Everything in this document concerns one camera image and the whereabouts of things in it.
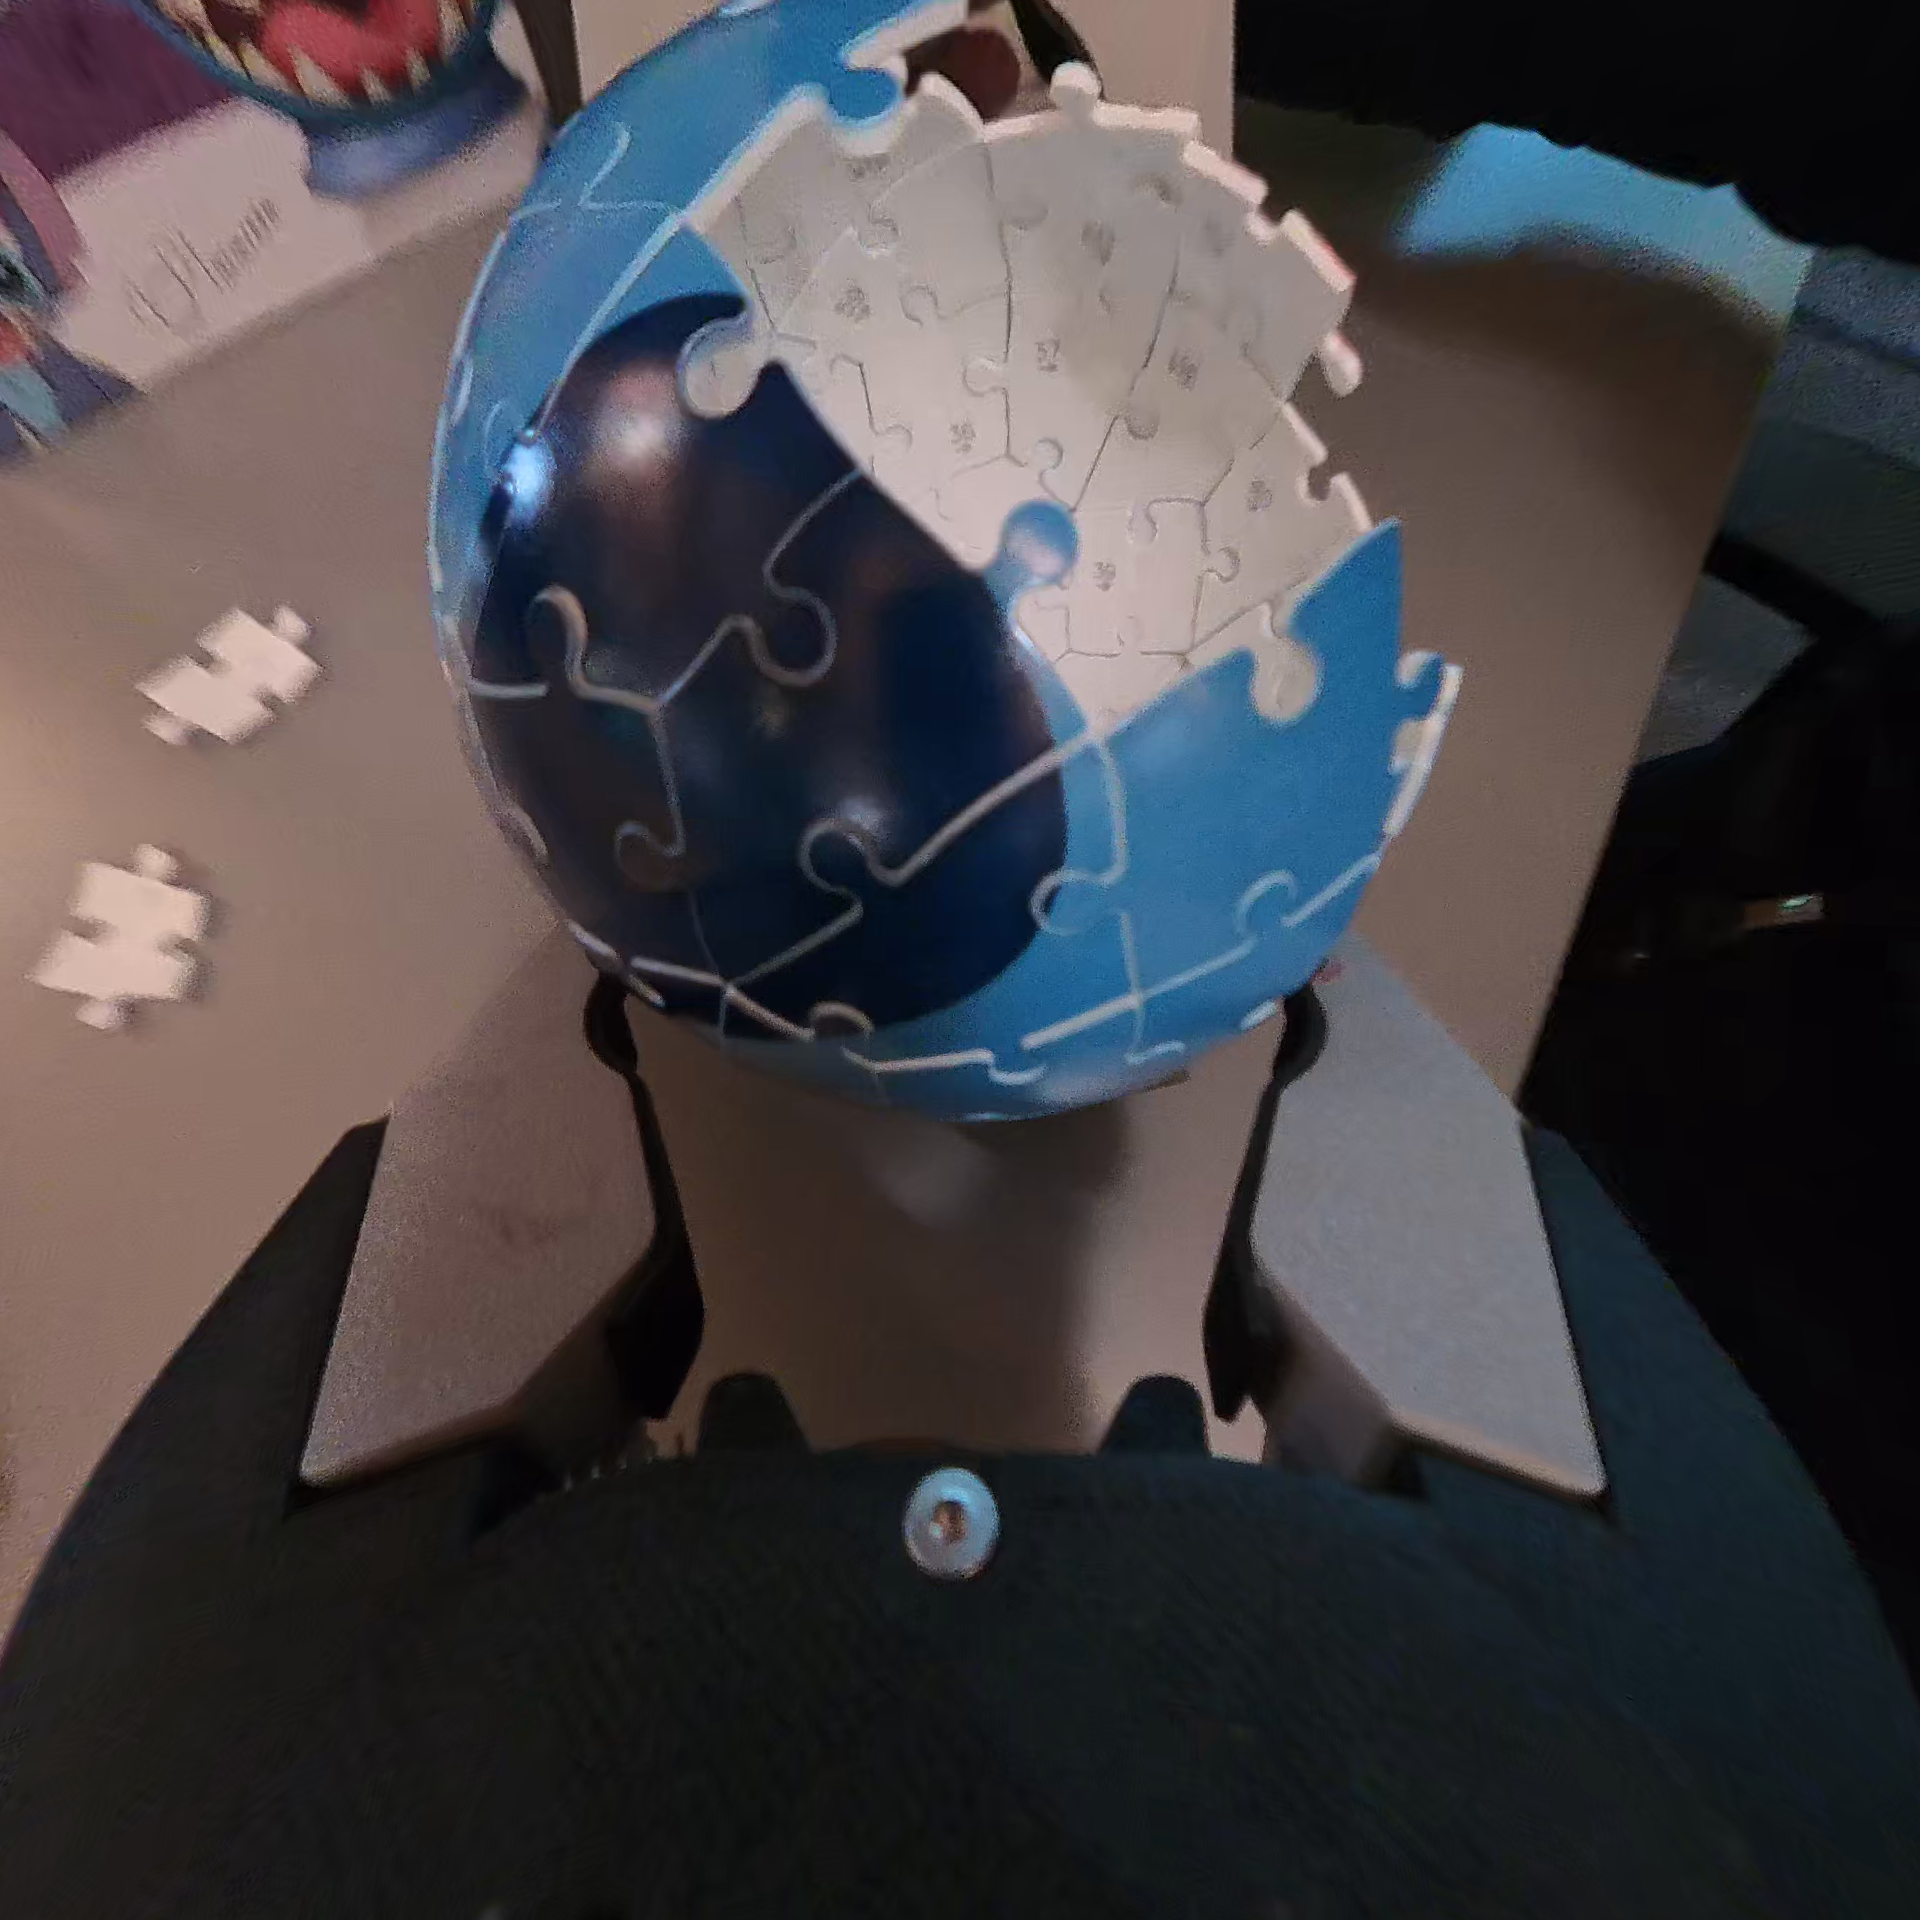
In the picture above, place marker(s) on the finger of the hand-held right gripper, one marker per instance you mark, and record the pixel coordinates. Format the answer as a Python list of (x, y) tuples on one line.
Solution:
[(615, 38), (1155, 52)]

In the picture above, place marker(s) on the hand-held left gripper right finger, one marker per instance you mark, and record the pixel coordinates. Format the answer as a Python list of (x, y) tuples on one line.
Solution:
[(1412, 1275)]

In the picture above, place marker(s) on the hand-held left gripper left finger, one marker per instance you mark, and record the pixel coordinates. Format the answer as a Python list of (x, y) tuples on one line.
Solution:
[(482, 1275)]

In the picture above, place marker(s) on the blue puzzle ball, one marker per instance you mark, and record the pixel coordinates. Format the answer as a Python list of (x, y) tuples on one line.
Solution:
[(839, 750)]

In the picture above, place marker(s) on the colourful cartoon puzzle box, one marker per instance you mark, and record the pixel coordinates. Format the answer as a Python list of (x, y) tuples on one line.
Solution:
[(196, 283)]

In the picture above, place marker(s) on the white puzzle piece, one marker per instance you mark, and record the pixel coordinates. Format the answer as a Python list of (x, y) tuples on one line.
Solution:
[(129, 937), (225, 676)]

